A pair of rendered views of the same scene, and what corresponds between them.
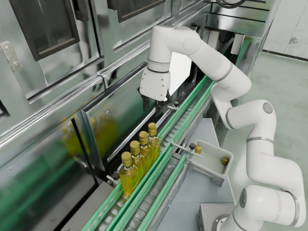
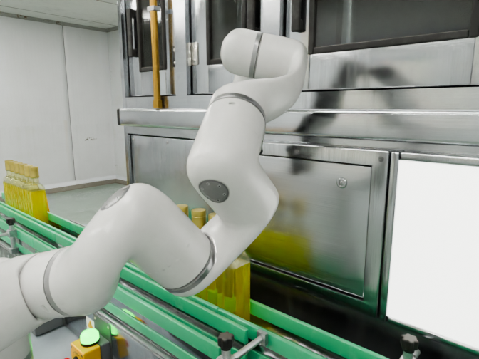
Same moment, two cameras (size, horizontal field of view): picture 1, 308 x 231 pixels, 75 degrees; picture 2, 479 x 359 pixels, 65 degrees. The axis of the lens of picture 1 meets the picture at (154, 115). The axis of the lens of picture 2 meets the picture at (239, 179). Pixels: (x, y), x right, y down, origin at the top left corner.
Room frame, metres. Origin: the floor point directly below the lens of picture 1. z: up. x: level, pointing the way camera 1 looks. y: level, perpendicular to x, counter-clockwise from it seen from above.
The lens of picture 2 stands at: (0.73, -0.76, 1.40)
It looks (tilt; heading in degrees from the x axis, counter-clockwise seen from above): 11 degrees down; 100
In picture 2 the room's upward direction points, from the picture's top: straight up
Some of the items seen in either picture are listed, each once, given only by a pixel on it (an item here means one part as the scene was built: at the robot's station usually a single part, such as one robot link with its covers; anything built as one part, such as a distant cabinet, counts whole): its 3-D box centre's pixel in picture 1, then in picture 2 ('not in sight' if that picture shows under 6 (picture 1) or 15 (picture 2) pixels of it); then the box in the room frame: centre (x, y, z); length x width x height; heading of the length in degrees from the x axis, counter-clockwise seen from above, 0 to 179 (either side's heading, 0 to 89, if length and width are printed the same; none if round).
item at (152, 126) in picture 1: (152, 129); not in sight; (0.57, 0.01, 1.14); 0.04 x 0.04 x 0.04
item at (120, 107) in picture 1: (156, 86); (376, 235); (0.87, -0.01, 1.15); 0.90 x 0.03 x 0.34; 148
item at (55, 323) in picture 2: not in sight; (43, 314); (-0.03, 0.15, 0.79); 0.08 x 0.08 x 0.08; 58
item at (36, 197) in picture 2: not in sight; (36, 200); (-0.36, 0.58, 1.02); 0.06 x 0.06 x 0.28; 58
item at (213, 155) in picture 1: (208, 160); not in sight; (0.66, -0.30, 0.80); 0.22 x 0.17 x 0.09; 58
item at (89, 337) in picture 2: not in sight; (89, 336); (0.21, 0.01, 0.84); 0.05 x 0.05 x 0.03
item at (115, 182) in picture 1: (113, 181); not in sight; (0.45, 0.17, 0.94); 0.07 x 0.04 x 0.13; 58
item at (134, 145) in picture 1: (134, 147); (199, 218); (0.48, 0.07, 1.14); 0.04 x 0.04 x 0.04
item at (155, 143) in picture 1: (152, 151); (233, 295); (0.57, 0.01, 0.99); 0.06 x 0.06 x 0.21; 58
